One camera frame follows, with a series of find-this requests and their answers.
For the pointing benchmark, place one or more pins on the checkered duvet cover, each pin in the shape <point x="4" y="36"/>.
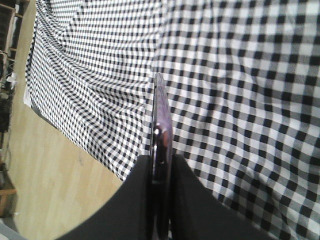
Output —
<point x="243" y="84"/>

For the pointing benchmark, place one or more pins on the black smartphone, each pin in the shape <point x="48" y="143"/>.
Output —
<point x="161" y="159"/>

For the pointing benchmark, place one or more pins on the wooden low shelf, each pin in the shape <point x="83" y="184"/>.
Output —
<point x="11" y="16"/>

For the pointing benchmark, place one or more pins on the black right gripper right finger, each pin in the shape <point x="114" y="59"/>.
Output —
<point x="196" y="215"/>

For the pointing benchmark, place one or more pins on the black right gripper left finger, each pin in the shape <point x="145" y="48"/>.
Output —
<point x="125" y="216"/>

